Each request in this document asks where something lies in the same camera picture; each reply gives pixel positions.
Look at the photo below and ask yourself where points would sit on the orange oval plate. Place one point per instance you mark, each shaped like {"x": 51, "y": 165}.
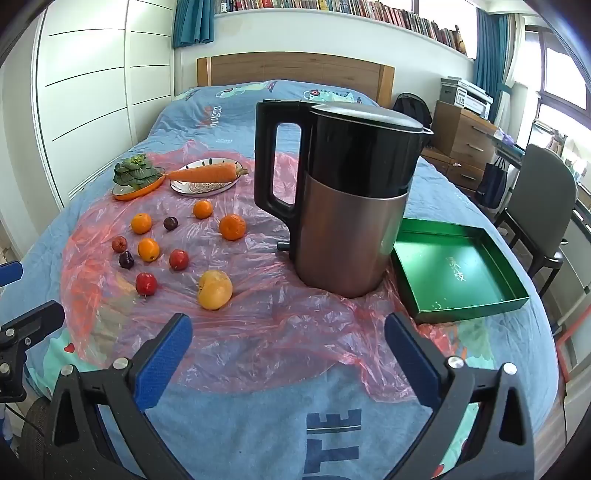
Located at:
{"x": 138, "y": 194}

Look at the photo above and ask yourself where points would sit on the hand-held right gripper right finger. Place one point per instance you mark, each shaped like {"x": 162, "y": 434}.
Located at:
{"x": 411, "y": 360}

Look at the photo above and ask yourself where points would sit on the white patterned plate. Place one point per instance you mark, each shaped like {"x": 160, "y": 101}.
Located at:
{"x": 203, "y": 188}

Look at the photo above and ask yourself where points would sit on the red framed mirror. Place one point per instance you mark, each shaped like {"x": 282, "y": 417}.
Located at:
{"x": 572, "y": 330}

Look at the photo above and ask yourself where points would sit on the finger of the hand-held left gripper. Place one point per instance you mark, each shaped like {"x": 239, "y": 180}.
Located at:
{"x": 10, "y": 273}
{"x": 37, "y": 318}

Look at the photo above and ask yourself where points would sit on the low wooden nightstand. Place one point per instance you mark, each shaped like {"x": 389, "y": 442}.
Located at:
{"x": 457, "y": 170}

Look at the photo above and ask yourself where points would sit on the green tray box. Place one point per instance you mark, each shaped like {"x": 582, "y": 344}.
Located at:
{"x": 452, "y": 277}

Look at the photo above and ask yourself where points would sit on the green bok choy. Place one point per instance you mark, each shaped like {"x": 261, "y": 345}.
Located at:
{"x": 134, "y": 173}

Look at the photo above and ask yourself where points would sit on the dark purple plum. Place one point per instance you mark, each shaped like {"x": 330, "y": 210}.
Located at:
{"x": 170, "y": 223}
{"x": 126, "y": 260}

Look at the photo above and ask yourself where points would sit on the grey chair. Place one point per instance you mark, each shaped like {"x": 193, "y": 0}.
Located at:
{"x": 545, "y": 194}

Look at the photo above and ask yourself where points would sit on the large rough-skinned mandarin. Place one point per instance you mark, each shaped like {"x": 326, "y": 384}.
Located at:
{"x": 232, "y": 227}

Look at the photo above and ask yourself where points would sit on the pink plastic sheet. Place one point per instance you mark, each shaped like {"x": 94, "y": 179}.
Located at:
{"x": 258, "y": 332}

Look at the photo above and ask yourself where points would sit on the carrot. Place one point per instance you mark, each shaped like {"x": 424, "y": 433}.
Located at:
{"x": 203, "y": 173}

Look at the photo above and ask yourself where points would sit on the black and steel electric kettle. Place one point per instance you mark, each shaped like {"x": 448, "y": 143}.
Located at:
{"x": 346, "y": 230}

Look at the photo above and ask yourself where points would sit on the row of books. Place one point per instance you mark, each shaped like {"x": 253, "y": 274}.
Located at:
{"x": 369, "y": 9}

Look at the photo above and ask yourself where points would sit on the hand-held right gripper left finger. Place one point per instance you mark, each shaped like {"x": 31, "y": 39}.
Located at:
{"x": 164, "y": 360}

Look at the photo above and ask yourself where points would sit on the small red fruit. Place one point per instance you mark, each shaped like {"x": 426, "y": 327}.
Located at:
{"x": 178, "y": 259}
{"x": 118, "y": 243}
{"x": 146, "y": 284}

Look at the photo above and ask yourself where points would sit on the white printer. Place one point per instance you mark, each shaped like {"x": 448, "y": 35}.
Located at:
{"x": 471, "y": 99}

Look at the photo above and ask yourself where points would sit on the wooden drawer cabinet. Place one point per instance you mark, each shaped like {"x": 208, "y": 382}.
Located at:
{"x": 461, "y": 131}

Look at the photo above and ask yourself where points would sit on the wooden headboard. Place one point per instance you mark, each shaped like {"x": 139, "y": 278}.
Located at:
{"x": 295, "y": 69}

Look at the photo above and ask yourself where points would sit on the dark tote bag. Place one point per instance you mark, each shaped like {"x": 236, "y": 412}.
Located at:
{"x": 491, "y": 184}

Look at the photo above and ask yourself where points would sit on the teal curtain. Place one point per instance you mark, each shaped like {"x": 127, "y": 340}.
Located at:
{"x": 194, "y": 23}
{"x": 489, "y": 60}

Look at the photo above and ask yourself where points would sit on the black backpack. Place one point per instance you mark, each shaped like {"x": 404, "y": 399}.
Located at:
{"x": 413, "y": 110}

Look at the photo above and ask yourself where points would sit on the smooth orange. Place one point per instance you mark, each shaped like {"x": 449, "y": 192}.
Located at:
{"x": 148, "y": 249}
{"x": 202, "y": 209}
{"x": 141, "y": 223}

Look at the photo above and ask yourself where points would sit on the white wardrobe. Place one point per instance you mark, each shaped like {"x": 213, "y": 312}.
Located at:
{"x": 92, "y": 92}

